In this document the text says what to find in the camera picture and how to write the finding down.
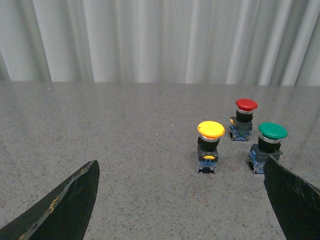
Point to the white curtain backdrop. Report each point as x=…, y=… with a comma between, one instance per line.
x=247, y=42

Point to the yellow push button switch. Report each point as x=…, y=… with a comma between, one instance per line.
x=210, y=133

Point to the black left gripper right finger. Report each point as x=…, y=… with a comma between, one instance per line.
x=295, y=202

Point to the red push button switch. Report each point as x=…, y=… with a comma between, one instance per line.
x=241, y=125

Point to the green push button switch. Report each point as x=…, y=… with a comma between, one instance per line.
x=269, y=144

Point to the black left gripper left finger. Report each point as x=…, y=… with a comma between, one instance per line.
x=63, y=214

